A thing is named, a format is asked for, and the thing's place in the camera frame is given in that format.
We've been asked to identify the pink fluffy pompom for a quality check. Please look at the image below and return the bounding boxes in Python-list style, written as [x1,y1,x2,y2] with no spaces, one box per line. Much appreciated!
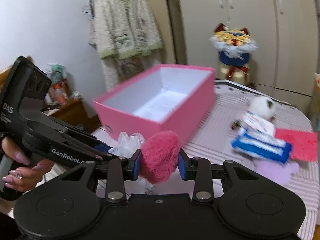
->
[140,131,181,184]

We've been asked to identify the white tissue packet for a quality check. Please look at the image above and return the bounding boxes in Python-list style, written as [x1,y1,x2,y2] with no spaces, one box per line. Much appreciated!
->
[239,112,275,140]

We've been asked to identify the blue wet wipes pack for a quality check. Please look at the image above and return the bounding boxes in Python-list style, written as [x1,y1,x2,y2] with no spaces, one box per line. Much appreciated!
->
[231,134,292,164]

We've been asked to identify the white plush cat keychain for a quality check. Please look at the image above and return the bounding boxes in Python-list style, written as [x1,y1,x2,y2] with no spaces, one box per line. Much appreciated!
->
[231,96,276,131]

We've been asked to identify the left hand pink nails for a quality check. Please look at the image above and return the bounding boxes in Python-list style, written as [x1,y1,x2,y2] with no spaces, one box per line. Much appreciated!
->
[1,137,55,192]

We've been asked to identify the wooden side cabinet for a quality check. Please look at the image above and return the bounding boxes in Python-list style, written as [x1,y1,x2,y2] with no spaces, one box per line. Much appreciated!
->
[42,99,101,133]

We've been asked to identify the striped tablecloth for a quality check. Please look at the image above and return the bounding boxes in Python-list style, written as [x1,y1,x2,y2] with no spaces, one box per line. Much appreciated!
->
[94,74,319,239]

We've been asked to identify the pink cardboard box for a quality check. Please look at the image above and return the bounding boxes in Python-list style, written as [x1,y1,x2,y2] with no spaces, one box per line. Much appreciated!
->
[93,64,215,144]

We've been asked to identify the lilac cloth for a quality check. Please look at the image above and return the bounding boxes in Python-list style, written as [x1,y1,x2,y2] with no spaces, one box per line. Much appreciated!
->
[253,159,299,185]

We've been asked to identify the cream knitted cardigan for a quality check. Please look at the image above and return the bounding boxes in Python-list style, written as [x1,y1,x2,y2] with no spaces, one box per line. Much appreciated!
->
[89,0,163,91]

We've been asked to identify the yellow flower bouquet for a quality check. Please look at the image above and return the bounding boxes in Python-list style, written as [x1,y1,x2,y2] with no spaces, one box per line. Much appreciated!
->
[210,23,258,86]

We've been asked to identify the beige wardrobe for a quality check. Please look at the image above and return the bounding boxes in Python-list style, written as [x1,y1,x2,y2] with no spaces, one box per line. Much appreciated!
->
[167,0,319,111]

